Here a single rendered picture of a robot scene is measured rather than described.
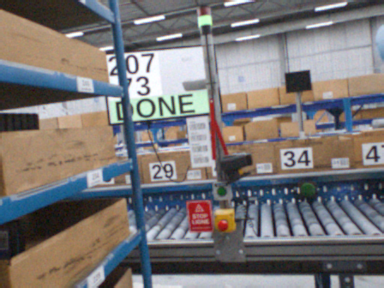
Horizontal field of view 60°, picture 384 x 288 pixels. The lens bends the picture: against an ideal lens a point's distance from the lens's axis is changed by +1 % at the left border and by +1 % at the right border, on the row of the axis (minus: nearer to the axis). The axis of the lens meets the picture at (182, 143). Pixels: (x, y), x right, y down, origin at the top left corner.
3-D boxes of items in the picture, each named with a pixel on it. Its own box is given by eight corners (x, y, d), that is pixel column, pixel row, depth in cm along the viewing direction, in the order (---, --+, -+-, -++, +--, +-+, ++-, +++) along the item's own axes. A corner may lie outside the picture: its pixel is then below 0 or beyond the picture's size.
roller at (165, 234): (153, 237, 140) (164, 242, 139) (182, 205, 190) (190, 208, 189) (150, 248, 141) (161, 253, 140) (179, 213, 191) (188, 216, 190)
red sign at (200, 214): (189, 232, 132) (185, 201, 131) (189, 232, 132) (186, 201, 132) (229, 231, 128) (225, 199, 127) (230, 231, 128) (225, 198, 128)
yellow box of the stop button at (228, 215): (214, 234, 122) (213, 215, 121) (218, 226, 130) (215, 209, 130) (255, 233, 118) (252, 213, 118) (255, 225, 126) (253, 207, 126)
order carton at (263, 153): (207, 181, 191) (204, 152, 190) (214, 172, 219) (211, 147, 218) (278, 176, 181) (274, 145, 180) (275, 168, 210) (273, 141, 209)
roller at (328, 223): (333, 248, 123) (332, 235, 123) (312, 209, 174) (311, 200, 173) (347, 248, 122) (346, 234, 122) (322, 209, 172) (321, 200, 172)
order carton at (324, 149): (277, 176, 181) (273, 146, 180) (274, 168, 210) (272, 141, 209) (356, 171, 172) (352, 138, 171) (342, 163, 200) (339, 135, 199)
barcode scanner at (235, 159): (256, 179, 119) (249, 151, 118) (225, 186, 122) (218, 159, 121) (257, 176, 125) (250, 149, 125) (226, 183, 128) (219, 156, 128)
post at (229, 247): (215, 262, 130) (189, 37, 126) (217, 257, 135) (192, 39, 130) (246, 262, 127) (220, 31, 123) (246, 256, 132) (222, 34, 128)
